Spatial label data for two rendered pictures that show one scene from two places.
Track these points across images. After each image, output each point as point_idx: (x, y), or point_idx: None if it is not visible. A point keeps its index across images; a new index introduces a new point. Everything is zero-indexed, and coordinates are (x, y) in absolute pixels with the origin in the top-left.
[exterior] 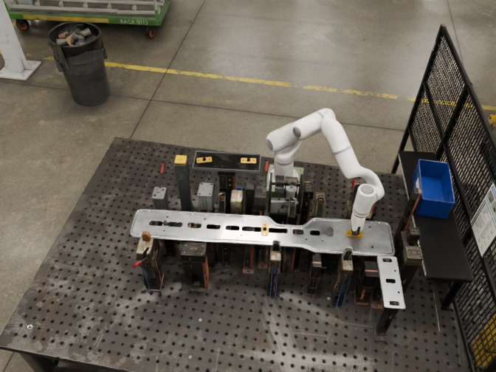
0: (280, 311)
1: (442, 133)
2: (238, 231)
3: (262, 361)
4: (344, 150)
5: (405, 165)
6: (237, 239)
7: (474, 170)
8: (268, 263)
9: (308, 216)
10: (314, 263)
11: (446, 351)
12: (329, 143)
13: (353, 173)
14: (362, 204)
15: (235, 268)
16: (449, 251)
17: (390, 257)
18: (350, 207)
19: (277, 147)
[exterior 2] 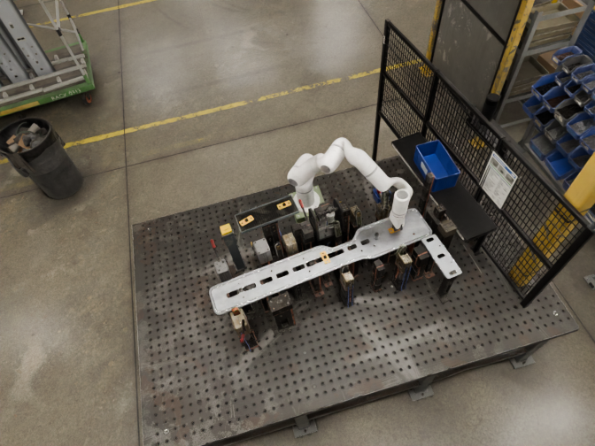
0: (361, 314)
1: (421, 114)
2: (305, 269)
3: (369, 360)
4: (374, 172)
5: (403, 152)
6: (308, 276)
7: (467, 142)
8: (331, 280)
9: (348, 228)
10: (378, 267)
11: (493, 286)
12: (359, 170)
13: (387, 187)
14: (402, 208)
15: (308, 296)
16: (471, 211)
17: (430, 236)
18: (383, 208)
19: (302, 182)
